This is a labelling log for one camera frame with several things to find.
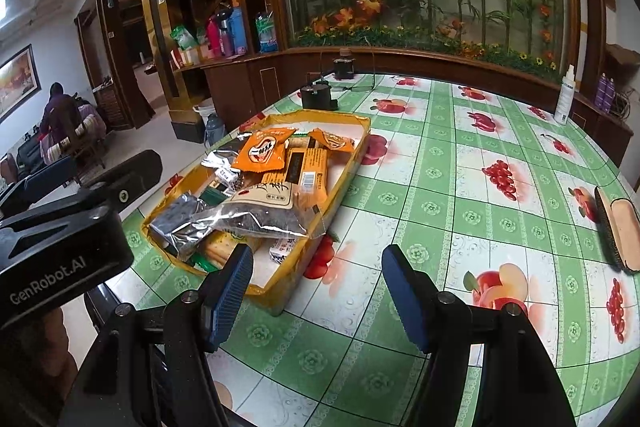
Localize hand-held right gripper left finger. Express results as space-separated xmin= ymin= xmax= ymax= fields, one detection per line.
xmin=60 ymin=243 xmax=255 ymax=427

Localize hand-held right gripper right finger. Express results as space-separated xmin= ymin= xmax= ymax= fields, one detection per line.
xmin=381 ymin=244 xmax=576 ymax=427

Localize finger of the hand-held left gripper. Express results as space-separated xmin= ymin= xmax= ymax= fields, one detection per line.
xmin=0 ymin=157 xmax=83 ymax=218
xmin=82 ymin=150 xmax=164 ymax=212

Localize large silver snack packet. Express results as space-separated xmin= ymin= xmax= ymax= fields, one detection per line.
xmin=148 ymin=192 xmax=212 ymax=259

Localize clear bag of dark seeds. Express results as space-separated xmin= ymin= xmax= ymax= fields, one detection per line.
xmin=204 ymin=198 xmax=312 ymax=241

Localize small silver snack packet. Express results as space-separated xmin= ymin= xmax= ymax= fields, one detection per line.
xmin=200 ymin=148 xmax=247 ymax=171

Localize white tray with orange rim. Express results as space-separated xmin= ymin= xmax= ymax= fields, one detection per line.
xmin=141 ymin=108 xmax=373 ymax=317

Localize orange snack packet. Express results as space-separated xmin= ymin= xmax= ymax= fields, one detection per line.
xmin=306 ymin=127 xmax=357 ymax=154
xmin=230 ymin=126 xmax=299 ymax=174

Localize orange-ended cracker packet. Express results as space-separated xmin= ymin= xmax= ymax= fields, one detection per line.
xmin=286 ymin=146 xmax=332 ymax=230

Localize person's left hand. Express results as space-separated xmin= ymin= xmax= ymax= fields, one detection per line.
xmin=0 ymin=304 xmax=78 ymax=427

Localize green-ended cracker packet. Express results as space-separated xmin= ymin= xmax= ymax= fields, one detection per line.
xmin=189 ymin=231 xmax=237 ymax=277

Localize wooden chair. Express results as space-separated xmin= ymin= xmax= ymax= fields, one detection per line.
xmin=64 ymin=106 xmax=107 ymax=170

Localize white bucket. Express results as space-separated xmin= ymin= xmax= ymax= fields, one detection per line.
xmin=191 ymin=101 xmax=217 ymax=128

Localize blue water jug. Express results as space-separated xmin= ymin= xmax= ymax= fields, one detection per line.
xmin=203 ymin=112 xmax=227 ymax=146

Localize green fruit print tablecloth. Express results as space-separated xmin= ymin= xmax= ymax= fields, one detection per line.
xmin=120 ymin=72 xmax=640 ymax=427

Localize red and white box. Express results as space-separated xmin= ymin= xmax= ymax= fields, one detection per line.
xmin=171 ymin=46 xmax=202 ymax=68

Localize green plastic bag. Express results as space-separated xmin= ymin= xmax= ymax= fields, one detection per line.
xmin=169 ymin=24 xmax=198 ymax=50

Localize pink thermos bottle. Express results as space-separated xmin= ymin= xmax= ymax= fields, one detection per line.
xmin=206 ymin=16 xmax=224 ymax=58

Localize golden wooden pillar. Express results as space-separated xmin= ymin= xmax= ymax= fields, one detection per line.
xmin=134 ymin=0 xmax=212 ymax=114

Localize blue thermos bottle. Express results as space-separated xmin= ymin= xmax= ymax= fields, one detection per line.
xmin=226 ymin=6 xmax=248 ymax=56

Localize green and blue package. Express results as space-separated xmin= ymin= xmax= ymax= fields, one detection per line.
xmin=255 ymin=10 xmax=280 ymax=54

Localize black cylinder container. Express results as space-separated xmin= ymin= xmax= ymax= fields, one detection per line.
xmin=299 ymin=81 xmax=334 ymax=111

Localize dark glasses case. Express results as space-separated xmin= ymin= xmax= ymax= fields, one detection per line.
xmin=593 ymin=185 xmax=640 ymax=275

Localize small black pot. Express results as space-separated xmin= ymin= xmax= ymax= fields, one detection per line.
xmin=333 ymin=48 xmax=358 ymax=81

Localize white spray bottle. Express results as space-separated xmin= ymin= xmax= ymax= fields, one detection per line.
xmin=553 ymin=63 xmax=578 ymax=126

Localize purple bottles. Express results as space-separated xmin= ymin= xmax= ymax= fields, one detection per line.
xmin=594 ymin=72 xmax=617 ymax=114

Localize brown cardboard box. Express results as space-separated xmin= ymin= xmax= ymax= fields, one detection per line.
xmin=604 ymin=43 xmax=640 ymax=68

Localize framed wall picture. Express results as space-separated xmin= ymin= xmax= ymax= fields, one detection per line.
xmin=0 ymin=43 xmax=42 ymax=124

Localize tangled cables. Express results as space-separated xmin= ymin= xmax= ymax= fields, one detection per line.
xmin=611 ymin=91 xmax=634 ymax=118

